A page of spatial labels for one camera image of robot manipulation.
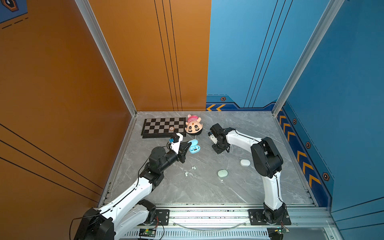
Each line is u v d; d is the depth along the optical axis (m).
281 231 0.69
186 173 0.87
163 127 1.06
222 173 0.87
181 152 0.66
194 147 0.74
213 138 0.84
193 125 1.01
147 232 0.72
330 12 0.71
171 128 1.05
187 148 0.73
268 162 0.54
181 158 0.67
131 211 0.58
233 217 0.75
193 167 0.90
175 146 0.65
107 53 0.85
